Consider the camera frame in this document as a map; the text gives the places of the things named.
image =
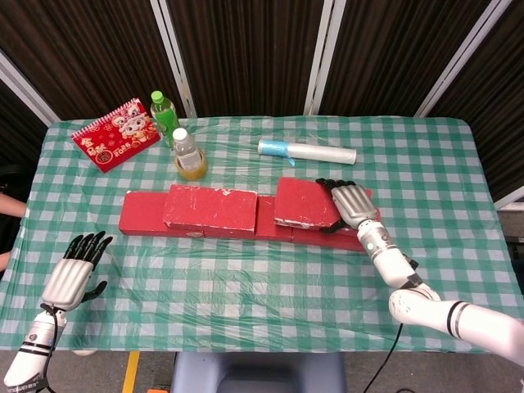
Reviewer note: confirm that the left silver-black robot hand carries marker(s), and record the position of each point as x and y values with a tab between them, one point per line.
67	282

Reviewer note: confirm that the right silver-black robot hand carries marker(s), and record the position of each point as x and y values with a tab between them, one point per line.
356	204

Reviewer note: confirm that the red brick with white-scraped side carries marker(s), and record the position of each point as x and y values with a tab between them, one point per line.
303	200

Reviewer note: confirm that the red brick with chipped edges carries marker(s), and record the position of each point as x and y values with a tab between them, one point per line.
209	209

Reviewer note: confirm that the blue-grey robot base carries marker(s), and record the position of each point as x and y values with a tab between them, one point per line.
258	376

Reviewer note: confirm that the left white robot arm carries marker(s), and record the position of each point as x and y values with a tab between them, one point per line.
32	340

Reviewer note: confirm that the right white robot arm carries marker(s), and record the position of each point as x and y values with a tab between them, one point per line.
393	262

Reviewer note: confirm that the plastic film roll, blue tape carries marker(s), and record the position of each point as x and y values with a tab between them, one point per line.
319	152

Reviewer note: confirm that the seated person in black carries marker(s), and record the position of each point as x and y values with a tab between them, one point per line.
10	204

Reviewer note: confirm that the green checkered tablecloth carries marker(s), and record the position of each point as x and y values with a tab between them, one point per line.
245	286

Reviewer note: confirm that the red 2026 desk calendar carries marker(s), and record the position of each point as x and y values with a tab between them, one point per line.
114	139

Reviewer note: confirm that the yellow packing tape roll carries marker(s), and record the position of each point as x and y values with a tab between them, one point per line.
192	174

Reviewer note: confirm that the clear bottle with white cap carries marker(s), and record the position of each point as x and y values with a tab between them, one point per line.
186	151

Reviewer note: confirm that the green drink bottle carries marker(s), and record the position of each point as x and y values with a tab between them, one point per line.
163	118

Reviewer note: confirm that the white partition post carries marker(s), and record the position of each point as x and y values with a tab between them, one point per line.
173	57
461	57
509	200
324	57
28	93

